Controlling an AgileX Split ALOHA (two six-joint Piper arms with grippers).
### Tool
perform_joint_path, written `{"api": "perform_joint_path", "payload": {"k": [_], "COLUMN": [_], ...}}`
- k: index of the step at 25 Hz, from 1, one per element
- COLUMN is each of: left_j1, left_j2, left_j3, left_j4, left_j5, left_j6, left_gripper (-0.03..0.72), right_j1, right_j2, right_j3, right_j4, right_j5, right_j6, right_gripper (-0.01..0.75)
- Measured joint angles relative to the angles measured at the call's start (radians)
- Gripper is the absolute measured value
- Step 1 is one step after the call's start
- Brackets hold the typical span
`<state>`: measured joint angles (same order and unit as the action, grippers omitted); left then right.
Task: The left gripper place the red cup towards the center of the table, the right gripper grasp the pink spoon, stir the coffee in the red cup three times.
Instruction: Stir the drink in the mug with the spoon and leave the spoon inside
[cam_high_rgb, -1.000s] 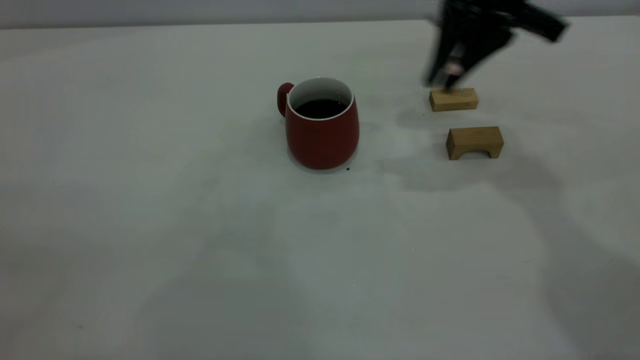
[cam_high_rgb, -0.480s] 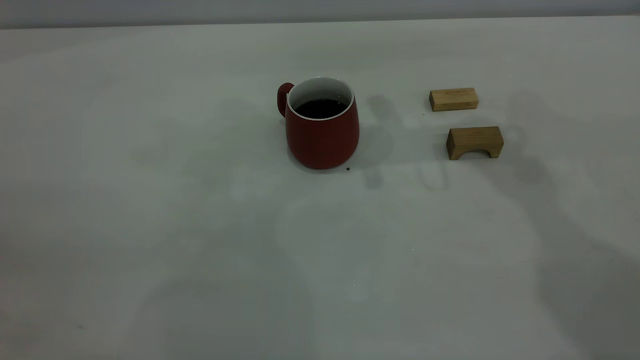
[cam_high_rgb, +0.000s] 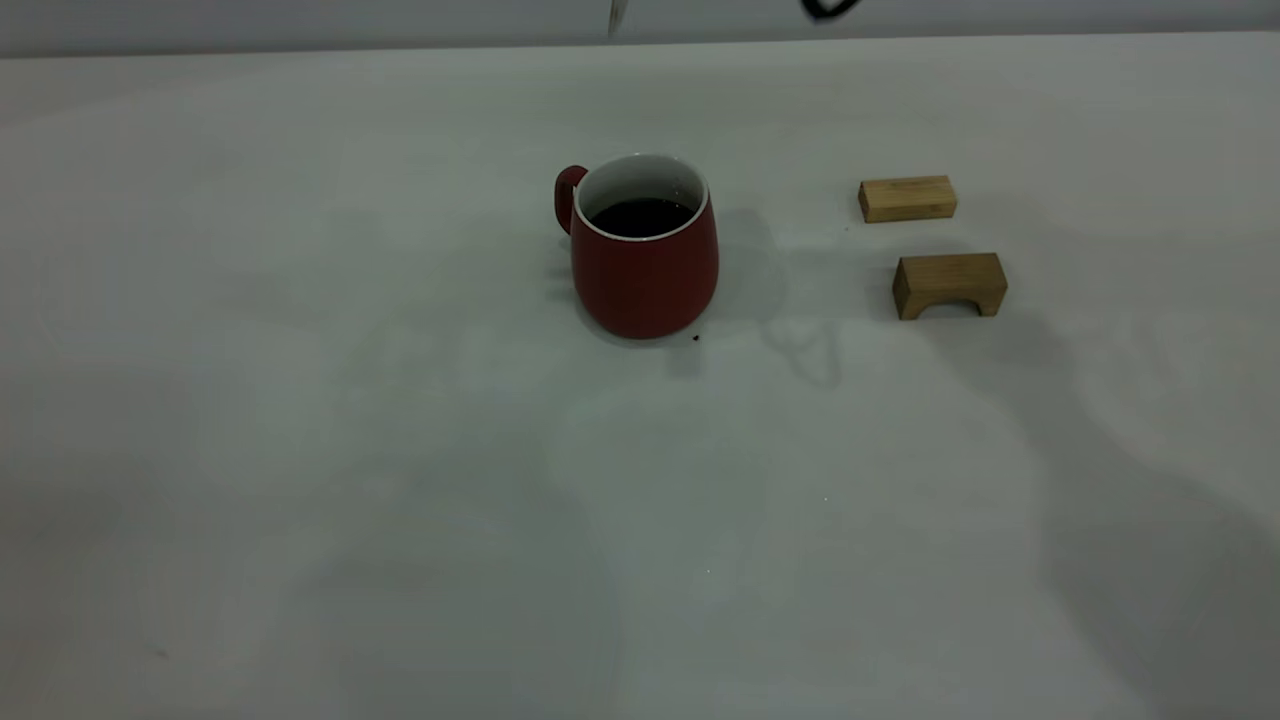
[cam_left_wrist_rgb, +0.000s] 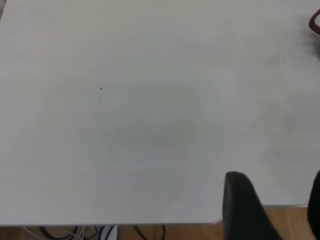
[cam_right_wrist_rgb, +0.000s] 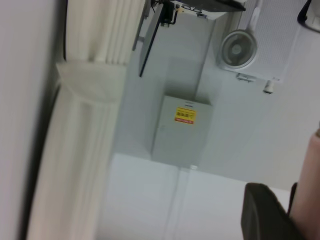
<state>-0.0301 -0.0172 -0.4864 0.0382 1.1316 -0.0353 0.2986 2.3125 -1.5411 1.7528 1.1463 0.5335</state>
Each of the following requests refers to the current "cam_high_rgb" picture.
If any red mug white inside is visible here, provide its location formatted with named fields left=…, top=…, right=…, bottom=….
left=554, top=153, right=720, bottom=341

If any flat rectangular wooden block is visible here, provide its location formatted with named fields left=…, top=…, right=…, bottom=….
left=858, top=176, right=958, bottom=224

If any dark coffee liquid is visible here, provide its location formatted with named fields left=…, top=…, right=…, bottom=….
left=588, top=198, right=697, bottom=239

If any arched wooden block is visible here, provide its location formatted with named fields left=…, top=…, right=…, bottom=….
left=892, top=252, right=1009, bottom=322

